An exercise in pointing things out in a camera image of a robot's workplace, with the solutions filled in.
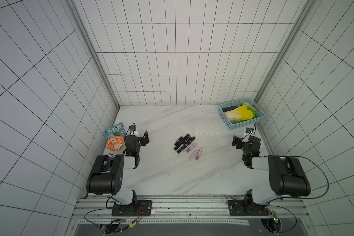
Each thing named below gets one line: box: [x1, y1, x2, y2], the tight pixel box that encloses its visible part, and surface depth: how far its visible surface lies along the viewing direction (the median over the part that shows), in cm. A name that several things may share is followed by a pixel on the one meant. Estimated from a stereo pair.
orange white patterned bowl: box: [106, 135, 125, 151], surface depth 97 cm
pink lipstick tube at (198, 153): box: [195, 147, 204, 161], surface depth 94 cm
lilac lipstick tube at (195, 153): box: [188, 149, 199, 160], surface depth 94 cm
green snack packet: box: [104, 121, 126, 140], surface depth 103 cm
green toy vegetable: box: [242, 102, 258, 118], surface depth 109 cm
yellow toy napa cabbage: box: [224, 104, 254, 122], surface depth 108 cm
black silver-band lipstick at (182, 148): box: [176, 144, 189, 154], surface depth 95 cm
